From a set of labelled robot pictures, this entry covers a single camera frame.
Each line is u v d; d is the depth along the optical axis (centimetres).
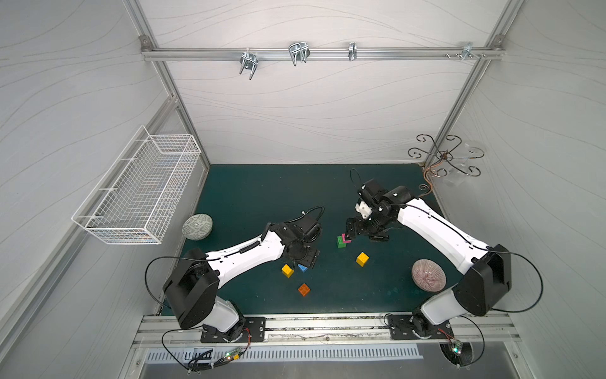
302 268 85
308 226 65
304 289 80
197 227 96
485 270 41
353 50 78
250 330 73
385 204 57
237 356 69
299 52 77
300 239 62
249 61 78
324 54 78
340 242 89
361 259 86
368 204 68
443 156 80
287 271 82
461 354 71
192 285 42
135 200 69
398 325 74
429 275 83
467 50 77
